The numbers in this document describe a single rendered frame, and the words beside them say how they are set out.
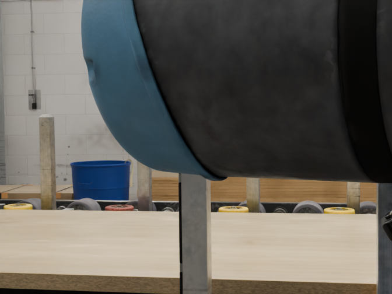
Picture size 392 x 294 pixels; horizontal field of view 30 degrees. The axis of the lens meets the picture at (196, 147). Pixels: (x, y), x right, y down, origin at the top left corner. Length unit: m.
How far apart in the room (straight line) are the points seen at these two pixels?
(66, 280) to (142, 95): 0.97
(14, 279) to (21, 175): 7.19
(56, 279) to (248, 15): 1.03
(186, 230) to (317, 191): 5.85
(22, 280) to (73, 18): 7.13
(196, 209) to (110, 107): 0.68
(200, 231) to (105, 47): 0.70
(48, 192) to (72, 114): 6.07
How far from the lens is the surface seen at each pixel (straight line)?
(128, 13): 0.31
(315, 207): 2.46
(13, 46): 8.50
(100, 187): 6.45
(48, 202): 2.24
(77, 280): 1.26
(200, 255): 1.01
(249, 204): 2.09
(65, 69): 8.31
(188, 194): 0.99
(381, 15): 0.26
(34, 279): 1.29
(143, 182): 2.14
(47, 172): 2.23
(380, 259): 0.99
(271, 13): 0.28
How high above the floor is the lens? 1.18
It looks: 3 degrees down
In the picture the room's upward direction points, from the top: 1 degrees counter-clockwise
